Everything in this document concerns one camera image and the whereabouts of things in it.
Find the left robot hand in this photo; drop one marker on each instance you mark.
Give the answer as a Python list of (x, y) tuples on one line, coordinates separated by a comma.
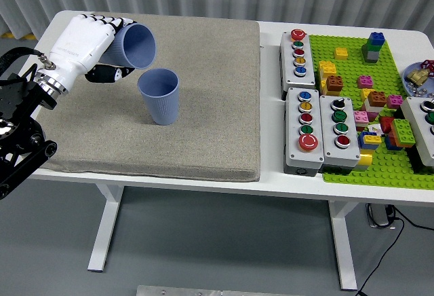
[(79, 45)]

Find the blue ribbed cup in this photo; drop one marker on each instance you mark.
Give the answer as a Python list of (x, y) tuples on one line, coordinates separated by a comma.
[(162, 106), (139, 46)]

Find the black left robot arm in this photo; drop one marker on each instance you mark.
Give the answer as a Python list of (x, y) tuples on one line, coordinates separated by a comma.
[(17, 106)]

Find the grey-brown mat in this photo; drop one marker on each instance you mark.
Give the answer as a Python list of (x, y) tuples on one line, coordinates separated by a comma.
[(203, 89)]

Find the white table leg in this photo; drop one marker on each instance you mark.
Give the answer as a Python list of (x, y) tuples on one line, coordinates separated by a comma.
[(105, 224), (342, 241)]

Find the five-button box, small stop button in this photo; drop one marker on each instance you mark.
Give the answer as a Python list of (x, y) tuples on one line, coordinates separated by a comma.
[(306, 72)]

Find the five-button box, large stop button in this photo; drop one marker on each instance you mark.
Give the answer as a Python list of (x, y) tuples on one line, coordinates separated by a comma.
[(293, 146)]

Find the brown toy brick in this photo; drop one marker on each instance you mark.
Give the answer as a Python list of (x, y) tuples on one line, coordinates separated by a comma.
[(376, 99), (334, 83)]

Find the green brick baseplate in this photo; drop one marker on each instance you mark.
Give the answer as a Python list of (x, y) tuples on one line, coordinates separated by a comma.
[(352, 67)]

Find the pink toy brick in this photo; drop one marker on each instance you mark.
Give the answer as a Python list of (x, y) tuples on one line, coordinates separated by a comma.
[(365, 82), (360, 119), (395, 102)]

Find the dark green toy brick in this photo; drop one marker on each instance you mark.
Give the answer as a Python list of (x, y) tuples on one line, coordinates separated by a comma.
[(368, 49)]

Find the four-button box, black knob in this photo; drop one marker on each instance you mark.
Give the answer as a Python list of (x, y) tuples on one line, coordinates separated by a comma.
[(349, 150)]

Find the grey toy brick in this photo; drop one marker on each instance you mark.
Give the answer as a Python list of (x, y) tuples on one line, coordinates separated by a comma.
[(371, 57)]

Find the blue toy brick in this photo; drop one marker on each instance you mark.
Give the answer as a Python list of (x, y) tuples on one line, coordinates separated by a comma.
[(377, 39)]

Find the white toy brick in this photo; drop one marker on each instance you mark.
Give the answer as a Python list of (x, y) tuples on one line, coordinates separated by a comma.
[(371, 109)]

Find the blue and yellow brick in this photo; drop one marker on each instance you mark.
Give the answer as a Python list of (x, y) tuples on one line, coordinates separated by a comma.
[(369, 140)]

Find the yellow round toy brick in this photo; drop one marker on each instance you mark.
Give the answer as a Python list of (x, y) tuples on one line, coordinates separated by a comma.
[(366, 159)]

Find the red toy brick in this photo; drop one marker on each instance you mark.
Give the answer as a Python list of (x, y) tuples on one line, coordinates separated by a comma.
[(386, 124)]

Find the blue plate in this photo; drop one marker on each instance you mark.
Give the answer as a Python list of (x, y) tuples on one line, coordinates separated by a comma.
[(408, 77)]

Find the light green toy brick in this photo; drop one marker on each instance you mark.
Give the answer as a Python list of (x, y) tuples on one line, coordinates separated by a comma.
[(403, 132)]

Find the gold metal fitting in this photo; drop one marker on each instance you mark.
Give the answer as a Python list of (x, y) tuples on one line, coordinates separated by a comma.
[(417, 76)]

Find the grey power adapter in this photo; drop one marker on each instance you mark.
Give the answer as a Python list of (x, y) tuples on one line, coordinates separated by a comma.
[(378, 216)]

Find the white-topped button control box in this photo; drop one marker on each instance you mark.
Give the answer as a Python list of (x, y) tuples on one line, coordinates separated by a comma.
[(418, 119)]

